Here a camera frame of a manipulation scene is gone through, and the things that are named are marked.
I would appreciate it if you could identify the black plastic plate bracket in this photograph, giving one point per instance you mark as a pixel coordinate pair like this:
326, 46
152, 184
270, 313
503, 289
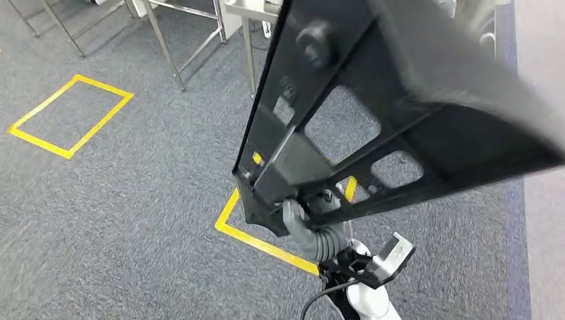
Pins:
441, 132

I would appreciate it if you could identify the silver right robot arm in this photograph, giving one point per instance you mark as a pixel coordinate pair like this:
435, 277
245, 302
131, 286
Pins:
370, 304

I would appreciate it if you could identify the steel workbench table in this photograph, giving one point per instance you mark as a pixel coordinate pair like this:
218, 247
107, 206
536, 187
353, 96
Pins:
248, 57

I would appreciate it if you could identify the steel table with clutter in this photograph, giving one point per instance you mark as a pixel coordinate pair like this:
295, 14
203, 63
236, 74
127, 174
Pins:
164, 48

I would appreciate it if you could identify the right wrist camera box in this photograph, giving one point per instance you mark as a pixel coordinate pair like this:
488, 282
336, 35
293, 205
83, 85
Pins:
393, 256

